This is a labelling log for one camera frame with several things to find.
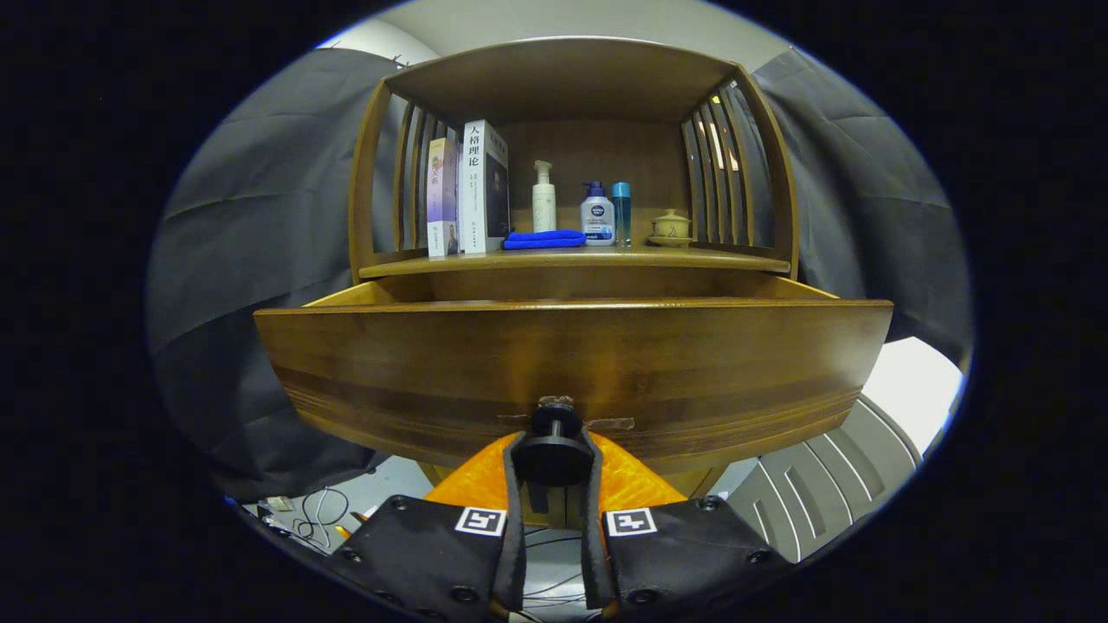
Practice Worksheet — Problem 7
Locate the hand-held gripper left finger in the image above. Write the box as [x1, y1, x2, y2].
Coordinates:
[325, 431, 529, 622]

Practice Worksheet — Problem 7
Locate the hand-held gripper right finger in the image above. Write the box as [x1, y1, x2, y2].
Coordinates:
[578, 429, 793, 622]

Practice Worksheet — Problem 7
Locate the black drawer knob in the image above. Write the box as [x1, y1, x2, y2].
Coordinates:
[512, 395, 598, 487]

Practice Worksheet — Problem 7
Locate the brown wooden drawer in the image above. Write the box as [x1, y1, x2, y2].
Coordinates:
[253, 275, 894, 475]

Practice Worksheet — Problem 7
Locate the wooden countertop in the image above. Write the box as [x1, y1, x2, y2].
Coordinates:
[359, 229, 793, 279]

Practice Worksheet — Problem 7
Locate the brown wooden cabinet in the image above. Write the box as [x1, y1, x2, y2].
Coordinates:
[346, 35, 802, 530]

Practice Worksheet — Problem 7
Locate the grey ribbed plastic panel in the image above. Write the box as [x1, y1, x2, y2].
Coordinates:
[725, 394, 923, 563]

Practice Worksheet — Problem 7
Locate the beige lidded teacup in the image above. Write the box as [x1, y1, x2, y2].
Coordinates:
[647, 209, 693, 248]

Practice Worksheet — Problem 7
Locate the blue folded cloth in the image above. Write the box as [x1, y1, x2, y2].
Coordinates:
[502, 228, 588, 251]

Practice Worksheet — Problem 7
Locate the white bottle with blue cap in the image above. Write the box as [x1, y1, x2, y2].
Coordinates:
[580, 181, 616, 247]

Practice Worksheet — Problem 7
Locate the clear blue bottle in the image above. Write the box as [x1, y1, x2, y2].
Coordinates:
[611, 182, 633, 248]

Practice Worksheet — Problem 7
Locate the purple book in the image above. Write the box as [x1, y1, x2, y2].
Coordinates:
[426, 137, 460, 258]

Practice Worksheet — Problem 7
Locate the white book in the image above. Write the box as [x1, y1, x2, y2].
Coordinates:
[457, 119, 512, 254]

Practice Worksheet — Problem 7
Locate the white pump bottle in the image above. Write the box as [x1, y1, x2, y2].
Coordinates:
[531, 160, 557, 233]

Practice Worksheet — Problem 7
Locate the black backdrop cloth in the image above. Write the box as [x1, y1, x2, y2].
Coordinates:
[145, 48, 975, 503]

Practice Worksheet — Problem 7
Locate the black looped cable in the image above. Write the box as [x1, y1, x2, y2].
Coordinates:
[290, 487, 351, 550]

